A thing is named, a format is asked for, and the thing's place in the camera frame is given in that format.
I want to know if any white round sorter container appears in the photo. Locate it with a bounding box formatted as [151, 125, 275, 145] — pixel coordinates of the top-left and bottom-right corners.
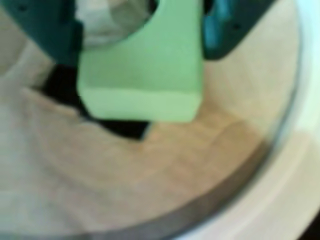
[159, 0, 320, 240]

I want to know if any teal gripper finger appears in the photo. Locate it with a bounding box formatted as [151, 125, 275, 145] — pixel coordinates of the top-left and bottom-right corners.
[0, 0, 85, 67]
[201, 0, 270, 61]

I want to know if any mint green U block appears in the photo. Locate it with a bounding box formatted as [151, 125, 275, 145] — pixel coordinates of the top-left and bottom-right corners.
[76, 0, 204, 124]

